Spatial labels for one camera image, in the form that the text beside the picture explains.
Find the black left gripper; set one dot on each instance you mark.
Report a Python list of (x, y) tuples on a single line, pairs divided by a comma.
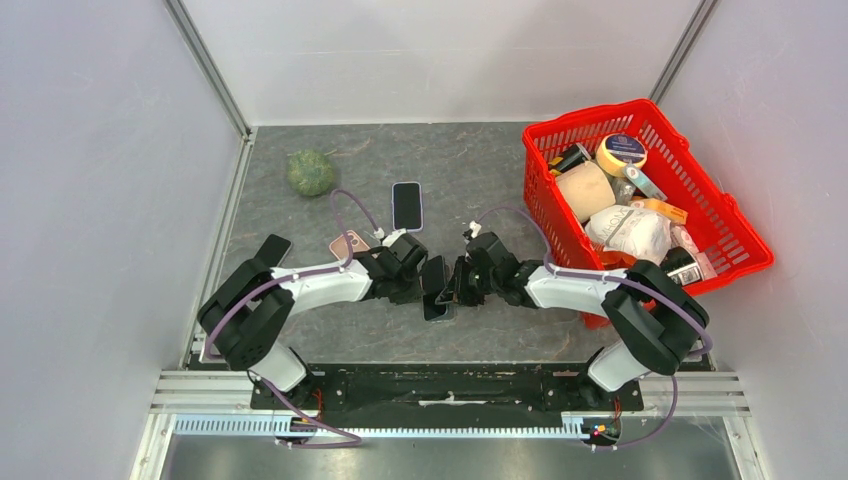
[(411, 295)]

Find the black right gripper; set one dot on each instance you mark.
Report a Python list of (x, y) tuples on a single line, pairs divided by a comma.
[(456, 292)]

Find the pink phone case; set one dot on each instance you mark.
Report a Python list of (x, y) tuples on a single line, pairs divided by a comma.
[(351, 241)]

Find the lilac phone case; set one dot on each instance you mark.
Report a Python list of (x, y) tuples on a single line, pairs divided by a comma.
[(394, 225)]

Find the red plastic basket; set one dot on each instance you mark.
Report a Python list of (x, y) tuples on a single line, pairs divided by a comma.
[(719, 228)]

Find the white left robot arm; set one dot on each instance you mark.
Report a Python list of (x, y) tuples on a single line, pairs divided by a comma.
[(244, 317)]

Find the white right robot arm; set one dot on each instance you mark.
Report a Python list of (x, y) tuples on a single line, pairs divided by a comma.
[(658, 323)]

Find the green felt ball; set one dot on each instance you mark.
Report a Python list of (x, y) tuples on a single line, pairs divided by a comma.
[(310, 173)]

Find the white wrapped package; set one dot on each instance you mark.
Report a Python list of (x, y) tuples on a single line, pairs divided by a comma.
[(641, 233)]

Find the black yellow tool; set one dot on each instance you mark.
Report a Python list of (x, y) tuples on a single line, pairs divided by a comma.
[(573, 156)]

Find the yellow masking tape roll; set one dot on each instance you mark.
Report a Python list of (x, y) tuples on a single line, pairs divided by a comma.
[(618, 151)]

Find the teal white small packet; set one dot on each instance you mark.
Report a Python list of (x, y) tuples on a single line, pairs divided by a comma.
[(643, 183)]

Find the orange small box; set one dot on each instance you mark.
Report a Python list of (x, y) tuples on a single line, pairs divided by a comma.
[(674, 214)]

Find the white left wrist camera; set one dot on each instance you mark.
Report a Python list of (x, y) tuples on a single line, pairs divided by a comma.
[(388, 238)]

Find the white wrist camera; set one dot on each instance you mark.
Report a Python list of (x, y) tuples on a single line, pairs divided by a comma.
[(474, 229), (388, 238)]

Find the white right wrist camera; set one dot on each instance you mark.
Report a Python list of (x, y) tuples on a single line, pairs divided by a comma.
[(474, 229)]

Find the black mounting base plate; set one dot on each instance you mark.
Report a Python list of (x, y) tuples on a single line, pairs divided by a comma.
[(455, 395)]

